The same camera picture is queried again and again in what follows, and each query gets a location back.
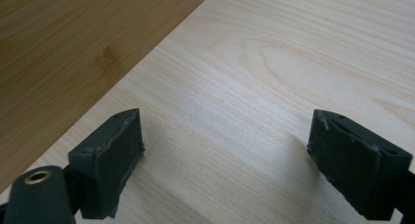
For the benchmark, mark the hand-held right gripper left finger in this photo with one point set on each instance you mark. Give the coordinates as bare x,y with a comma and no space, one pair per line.
107,171

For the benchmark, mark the wooden box with glass lid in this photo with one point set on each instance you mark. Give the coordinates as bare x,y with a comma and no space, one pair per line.
65,54

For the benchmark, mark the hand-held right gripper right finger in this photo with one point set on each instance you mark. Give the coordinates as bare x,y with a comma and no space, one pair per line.
355,171

